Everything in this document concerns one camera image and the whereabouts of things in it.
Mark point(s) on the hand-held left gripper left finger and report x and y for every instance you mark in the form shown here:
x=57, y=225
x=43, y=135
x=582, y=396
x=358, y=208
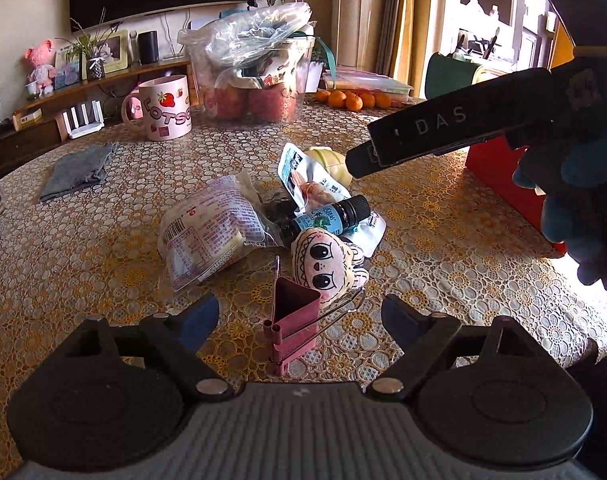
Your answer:
x=201, y=322

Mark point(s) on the red net fruit bag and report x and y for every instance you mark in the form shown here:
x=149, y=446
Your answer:
x=263, y=105

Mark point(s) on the clear plastic tray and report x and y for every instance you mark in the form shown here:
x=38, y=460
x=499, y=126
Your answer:
x=368, y=82

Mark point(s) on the black plastic packet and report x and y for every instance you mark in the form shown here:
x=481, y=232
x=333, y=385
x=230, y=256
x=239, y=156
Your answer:
x=278, y=205

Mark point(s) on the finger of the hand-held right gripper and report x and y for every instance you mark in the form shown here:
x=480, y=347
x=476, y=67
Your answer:
x=458, y=115

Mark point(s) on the clear plastic bin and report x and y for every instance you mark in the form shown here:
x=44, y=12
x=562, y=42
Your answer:
x=283, y=80

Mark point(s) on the dark bottle with blue label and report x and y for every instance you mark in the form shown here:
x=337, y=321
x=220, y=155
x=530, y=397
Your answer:
x=328, y=217

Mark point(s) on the tangerine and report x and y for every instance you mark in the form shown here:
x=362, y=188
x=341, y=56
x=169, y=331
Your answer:
x=383, y=100
x=367, y=98
x=322, y=95
x=337, y=97
x=354, y=103

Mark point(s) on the cream big-eyed plush doll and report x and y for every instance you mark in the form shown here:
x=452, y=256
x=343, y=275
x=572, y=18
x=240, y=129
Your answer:
x=323, y=265

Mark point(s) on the grey cloth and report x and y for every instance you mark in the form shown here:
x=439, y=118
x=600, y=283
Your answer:
x=76, y=172

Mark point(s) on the wooden television cabinet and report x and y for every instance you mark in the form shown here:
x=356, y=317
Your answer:
x=28, y=145

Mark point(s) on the person's right hand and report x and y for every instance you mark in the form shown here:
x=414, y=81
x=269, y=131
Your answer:
x=558, y=220

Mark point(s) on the pink binder clip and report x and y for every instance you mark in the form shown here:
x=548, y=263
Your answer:
x=293, y=320

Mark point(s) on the black cylinder speaker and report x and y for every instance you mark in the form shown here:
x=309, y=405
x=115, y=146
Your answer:
x=148, y=47

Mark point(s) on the clear snack packet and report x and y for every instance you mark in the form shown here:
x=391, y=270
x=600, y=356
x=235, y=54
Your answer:
x=208, y=230

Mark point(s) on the pink plush doll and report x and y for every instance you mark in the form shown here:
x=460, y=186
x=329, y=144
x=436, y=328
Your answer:
x=41, y=67

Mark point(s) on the white food pouch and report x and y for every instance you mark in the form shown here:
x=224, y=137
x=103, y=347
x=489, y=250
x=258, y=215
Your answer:
x=303, y=180

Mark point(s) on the pale yellow round object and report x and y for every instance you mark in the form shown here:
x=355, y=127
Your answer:
x=328, y=160

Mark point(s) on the clear plastic bag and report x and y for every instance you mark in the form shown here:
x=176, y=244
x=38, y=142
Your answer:
x=253, y=27

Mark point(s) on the pink strawberry mug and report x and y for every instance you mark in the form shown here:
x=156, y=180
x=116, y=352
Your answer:
x=166, y=110

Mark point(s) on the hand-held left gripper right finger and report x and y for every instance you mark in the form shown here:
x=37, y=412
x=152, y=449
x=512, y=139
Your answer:
x=398, y=317

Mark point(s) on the white wifi router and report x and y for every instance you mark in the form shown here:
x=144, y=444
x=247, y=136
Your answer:
x=86, y=122

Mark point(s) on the red cardboard box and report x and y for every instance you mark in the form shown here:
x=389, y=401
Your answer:
x=503, y=180

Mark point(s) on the small potted grass plant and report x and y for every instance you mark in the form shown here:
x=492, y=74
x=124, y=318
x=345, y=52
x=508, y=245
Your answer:
x=94, y=57

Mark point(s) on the photo frame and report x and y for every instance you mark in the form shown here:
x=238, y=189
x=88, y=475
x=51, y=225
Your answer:
x=111, y=50

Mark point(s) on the yellow curtain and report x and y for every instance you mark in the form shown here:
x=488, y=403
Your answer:
x=408, y=15

